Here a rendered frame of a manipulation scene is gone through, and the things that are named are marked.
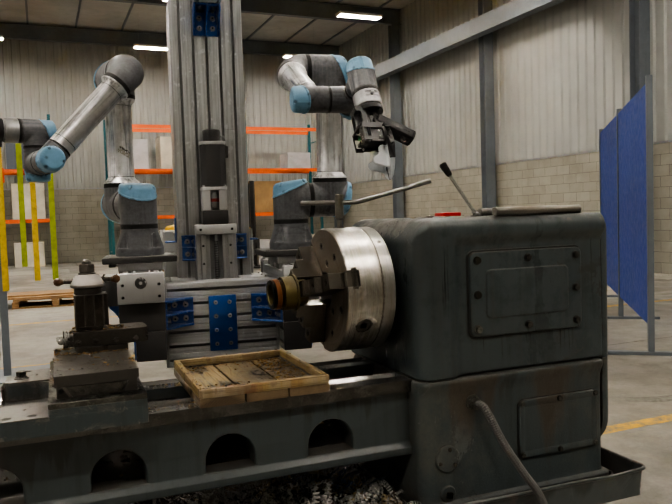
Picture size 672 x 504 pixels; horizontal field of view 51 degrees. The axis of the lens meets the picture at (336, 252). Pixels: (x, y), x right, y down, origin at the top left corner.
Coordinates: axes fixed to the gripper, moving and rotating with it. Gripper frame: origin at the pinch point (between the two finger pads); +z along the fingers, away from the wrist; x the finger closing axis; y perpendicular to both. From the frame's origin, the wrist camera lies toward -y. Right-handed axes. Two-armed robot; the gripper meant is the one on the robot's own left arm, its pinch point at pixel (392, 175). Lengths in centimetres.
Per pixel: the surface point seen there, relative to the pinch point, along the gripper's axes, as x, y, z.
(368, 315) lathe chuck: -2.7, 13.6, 36.2
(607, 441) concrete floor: -174, -189, 71
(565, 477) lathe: -16, -39, 81
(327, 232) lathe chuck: -5.2, 18.8, 13.2
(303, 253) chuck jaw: -16.1, 22.1, 14.2
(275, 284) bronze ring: -10.7, 32.7, 24.1
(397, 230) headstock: 0.2, 2.3, 15.8
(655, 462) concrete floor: -142, -187, 86
